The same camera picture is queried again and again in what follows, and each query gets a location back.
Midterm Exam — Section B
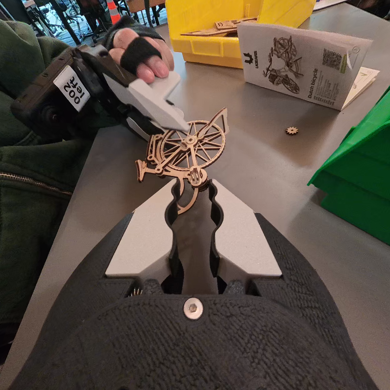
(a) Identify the yellow plastic bin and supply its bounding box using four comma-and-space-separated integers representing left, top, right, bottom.
165, 0, 317, 69

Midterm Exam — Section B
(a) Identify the green plastic bin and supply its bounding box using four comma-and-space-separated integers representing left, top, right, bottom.
307, 88, 390, 239

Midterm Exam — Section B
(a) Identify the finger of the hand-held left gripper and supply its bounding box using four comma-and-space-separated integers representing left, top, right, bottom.
125, 117, 167, 143
128, 71, 191, 133

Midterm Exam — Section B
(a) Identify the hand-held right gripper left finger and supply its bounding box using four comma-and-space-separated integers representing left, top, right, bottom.
105, 178, 186, 294

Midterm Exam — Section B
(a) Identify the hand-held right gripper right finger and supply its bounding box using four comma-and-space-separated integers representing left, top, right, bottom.
209, 179, 283, 294

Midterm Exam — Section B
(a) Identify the wooden puzzle sheet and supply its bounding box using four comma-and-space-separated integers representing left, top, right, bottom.
180, 17, 258, 38

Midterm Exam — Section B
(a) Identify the black chair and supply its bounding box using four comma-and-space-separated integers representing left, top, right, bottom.
50, 0, 107, 43

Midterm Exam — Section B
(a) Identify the person's left hand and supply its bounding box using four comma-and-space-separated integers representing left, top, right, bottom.
104, 16, 175, 85

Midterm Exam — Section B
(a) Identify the person's green jacket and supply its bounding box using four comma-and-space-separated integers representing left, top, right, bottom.
0, 91, 102, 325

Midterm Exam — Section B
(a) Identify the person's left forearm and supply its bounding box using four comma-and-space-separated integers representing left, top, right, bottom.
0, 19, 77, 102

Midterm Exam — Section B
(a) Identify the instruction booklet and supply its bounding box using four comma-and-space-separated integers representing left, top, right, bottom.
237, 22, 381, 112

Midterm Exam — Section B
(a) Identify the orange traffic cone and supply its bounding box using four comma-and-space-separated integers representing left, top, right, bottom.
109, 0, 124, 25

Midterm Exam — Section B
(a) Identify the white paper sheet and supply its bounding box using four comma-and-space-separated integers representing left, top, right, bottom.
314, 0, 350, 11

